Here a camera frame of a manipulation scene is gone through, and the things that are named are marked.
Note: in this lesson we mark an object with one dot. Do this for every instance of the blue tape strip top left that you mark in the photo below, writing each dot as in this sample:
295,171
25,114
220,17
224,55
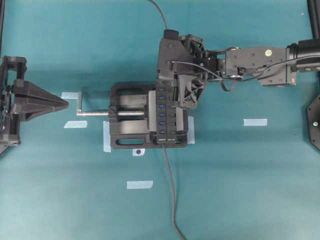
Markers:
69,95

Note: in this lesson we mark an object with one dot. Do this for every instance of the blue tape right of vise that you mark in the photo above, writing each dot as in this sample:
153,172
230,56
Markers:
191,131

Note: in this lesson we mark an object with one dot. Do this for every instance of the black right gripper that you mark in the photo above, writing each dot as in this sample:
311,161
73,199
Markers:
203,67

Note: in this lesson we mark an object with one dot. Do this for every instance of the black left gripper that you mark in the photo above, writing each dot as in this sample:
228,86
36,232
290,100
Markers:
10,122

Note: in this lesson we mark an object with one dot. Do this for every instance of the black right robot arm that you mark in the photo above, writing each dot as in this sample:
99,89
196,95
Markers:
270,66

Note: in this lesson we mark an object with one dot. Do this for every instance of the black frame post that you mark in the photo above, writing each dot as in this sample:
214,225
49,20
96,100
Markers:
314,17
2,15

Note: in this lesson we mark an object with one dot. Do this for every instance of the blue tape strip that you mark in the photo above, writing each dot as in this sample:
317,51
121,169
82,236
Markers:
139,185
69,95
255,122

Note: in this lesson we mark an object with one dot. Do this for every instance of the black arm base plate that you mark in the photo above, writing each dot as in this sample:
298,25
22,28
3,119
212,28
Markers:
313,122

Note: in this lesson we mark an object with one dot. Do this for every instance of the small taped black screw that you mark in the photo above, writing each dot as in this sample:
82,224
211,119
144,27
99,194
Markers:
138,152

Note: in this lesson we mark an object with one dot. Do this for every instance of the black bench vise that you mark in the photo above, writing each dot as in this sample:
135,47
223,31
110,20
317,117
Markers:
132,117

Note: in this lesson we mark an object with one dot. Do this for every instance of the blue tape strip bottom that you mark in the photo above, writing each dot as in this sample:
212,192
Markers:
139,185

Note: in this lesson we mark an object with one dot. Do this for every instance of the black multiport USB hub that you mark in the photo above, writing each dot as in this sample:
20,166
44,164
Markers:
165,115

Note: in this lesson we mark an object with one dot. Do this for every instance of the blue tape strip mid left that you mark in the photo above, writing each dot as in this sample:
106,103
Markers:
78,124

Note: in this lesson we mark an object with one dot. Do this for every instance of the black right frame post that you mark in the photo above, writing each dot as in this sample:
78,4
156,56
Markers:
314,17

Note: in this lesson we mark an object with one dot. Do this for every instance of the blue tape left of vise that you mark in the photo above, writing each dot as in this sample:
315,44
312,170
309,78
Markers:
106,137

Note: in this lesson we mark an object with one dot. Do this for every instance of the blue tape of vise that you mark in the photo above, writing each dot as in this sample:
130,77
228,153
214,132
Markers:
191,131
106,137

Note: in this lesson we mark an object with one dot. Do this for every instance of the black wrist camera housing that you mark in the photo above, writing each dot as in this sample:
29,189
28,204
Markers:
172,49

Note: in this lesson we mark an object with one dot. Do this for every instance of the blue tape strip right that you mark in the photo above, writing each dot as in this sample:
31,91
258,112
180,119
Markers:
255,122

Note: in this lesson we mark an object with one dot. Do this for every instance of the black left frame post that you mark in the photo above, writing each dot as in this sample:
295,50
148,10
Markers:
2,15

